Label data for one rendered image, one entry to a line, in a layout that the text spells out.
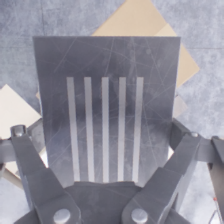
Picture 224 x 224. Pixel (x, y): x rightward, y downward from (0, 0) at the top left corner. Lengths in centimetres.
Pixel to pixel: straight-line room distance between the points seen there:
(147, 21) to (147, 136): 44
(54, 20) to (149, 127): 143
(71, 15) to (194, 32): 100
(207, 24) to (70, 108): 156
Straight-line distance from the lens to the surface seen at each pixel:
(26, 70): 161
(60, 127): 17
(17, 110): 103
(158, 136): 17
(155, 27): 56
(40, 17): 158
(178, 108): 144
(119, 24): 55
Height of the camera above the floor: 143
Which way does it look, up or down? 74 degrees down
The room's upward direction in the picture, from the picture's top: 179 degrees clockwise
